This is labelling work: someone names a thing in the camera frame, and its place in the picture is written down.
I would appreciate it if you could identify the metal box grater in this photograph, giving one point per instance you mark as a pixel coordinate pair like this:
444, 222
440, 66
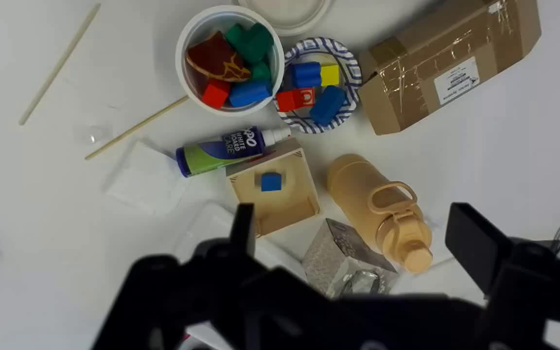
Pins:
331, 259

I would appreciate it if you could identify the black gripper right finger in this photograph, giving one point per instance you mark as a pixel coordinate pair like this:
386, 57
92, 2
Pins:
477, 243

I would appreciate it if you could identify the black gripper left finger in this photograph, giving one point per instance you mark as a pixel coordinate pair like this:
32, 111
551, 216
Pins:
244, 226

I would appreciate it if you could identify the thin wooden stick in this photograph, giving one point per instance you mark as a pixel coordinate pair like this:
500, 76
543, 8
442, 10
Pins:
137, 127
59, 64

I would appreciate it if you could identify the white bowl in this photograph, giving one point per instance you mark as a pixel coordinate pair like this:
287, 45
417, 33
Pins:
195, 26

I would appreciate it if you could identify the brown cardboard box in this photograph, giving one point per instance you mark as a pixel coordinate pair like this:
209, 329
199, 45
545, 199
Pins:
423, 64

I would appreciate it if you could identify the yellow block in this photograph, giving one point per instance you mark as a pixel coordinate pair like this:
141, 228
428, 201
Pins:
329, 74

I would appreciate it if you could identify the dark red wooden block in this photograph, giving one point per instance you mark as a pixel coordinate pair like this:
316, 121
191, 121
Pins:
213, 57

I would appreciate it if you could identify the blue patterned paper plate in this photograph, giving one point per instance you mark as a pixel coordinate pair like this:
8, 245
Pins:
353, 70

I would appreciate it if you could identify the green block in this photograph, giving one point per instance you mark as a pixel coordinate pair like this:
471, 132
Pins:
250, 39

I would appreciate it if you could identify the blue block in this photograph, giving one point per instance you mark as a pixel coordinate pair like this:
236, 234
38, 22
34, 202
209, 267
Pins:
250, 94
306, 74
327, 105

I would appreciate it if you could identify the small blue cube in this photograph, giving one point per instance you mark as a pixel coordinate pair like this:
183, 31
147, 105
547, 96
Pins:
271, 181

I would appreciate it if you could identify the blue green marker bottle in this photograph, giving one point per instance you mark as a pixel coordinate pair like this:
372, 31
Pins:
215, 156

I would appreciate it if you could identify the yellow mustard bottle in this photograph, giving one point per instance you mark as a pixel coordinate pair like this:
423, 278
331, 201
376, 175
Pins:
358, 195

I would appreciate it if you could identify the open wooden box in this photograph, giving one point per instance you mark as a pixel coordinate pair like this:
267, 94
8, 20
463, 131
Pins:
292, 197

